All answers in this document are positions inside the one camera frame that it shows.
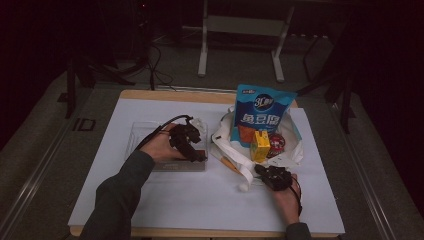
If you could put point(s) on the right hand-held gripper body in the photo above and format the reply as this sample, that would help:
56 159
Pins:
279 178

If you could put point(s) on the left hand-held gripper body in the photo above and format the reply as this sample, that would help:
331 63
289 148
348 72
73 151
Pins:
181 135

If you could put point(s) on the yellow drink carton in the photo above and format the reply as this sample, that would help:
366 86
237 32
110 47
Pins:
260 146

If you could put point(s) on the white patterned tote bag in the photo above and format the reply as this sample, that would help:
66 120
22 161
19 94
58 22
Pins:
230 146

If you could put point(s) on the clear plastic container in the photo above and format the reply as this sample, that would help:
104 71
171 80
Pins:
143 133

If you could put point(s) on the blue snack bag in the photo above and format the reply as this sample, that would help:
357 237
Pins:
260 116

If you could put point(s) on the person's left hand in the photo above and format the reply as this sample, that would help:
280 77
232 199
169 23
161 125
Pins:
160 146

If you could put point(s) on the person's right hand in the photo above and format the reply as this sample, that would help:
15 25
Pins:
286 203

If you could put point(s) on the black floor socket box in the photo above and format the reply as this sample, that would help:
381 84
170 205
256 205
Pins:
84 124

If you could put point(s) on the black tripod stand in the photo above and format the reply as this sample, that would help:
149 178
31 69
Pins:
86 73

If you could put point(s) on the black angled stand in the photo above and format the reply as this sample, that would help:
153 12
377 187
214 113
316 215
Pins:
336 80

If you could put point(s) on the white metal stand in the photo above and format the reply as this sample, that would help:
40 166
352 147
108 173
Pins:
240 26

